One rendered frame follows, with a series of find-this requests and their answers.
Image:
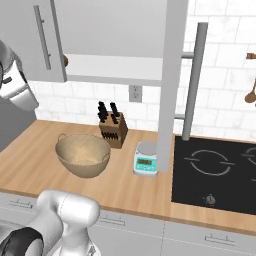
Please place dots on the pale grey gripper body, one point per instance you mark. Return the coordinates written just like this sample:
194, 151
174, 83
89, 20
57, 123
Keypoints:
23, 98

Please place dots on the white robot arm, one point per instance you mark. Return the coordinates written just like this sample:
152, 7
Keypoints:
68, 210

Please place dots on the brown bread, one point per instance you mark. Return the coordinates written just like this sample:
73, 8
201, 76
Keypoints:
66, 60

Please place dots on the grey cabinet door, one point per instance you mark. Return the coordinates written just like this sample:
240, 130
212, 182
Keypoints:
20, 40
170, 83

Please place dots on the tan woven basket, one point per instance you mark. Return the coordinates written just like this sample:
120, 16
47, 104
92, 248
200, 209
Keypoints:
83, 155

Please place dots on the wooden knife block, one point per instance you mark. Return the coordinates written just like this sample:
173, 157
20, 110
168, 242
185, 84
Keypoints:
115, 131

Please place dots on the grey drawer front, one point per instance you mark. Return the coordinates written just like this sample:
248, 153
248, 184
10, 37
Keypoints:
16, 203
133, 233
213, 243

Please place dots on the white teal kitchen scale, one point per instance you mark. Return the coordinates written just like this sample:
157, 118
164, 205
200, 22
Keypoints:
145, 161

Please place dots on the black hob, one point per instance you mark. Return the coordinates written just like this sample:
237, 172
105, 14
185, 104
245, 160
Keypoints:
213, 173

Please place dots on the round hob knob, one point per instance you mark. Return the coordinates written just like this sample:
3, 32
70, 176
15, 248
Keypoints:
210, 199

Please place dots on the wooden spoon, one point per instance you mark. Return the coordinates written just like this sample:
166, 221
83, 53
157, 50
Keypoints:
250, 95

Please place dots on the grey wall cabinet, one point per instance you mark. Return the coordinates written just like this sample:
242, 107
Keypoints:
113, 66

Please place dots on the white wall outlet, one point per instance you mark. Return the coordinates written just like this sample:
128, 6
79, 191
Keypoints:
135, 93

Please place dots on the wooden wall rail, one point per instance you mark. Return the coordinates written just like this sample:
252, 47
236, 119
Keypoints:
251, 56

